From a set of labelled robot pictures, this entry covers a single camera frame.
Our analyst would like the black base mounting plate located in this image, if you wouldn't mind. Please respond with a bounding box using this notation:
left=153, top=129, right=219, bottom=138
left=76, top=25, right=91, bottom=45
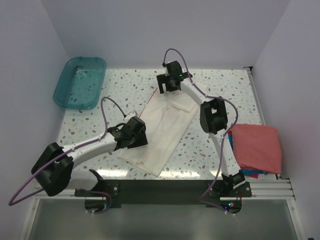
left=74, top=179, right=253, bottom=214

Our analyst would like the white t shirt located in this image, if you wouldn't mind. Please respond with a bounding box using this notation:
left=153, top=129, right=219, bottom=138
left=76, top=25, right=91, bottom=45
left=118, top=89, right=199, bottom=179

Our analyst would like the pink folded t shirt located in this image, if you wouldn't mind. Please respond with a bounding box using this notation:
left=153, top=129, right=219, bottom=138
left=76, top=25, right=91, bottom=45
left=231, top=124, right=282, bottom=174

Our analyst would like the teal plastic bin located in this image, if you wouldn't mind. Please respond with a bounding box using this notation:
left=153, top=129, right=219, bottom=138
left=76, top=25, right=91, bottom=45
left=53, top=56, right=107, bottom=110

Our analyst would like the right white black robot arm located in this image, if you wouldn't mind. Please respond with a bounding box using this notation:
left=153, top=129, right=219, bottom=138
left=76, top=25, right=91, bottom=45
left=156, top=61, right=245, bottom=191

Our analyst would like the aluminium extrusion rail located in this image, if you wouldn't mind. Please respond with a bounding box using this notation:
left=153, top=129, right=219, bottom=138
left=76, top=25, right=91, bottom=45
left=33, top=179, right=296, bottom=200

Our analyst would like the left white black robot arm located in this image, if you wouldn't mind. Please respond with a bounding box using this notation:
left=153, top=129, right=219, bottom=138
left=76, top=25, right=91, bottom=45
left=31, top=116, right=148, bottom=197

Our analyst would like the blue folded t shirt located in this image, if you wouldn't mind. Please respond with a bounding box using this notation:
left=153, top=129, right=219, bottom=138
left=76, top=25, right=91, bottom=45
left=228, top=130, right=266, bottom=179

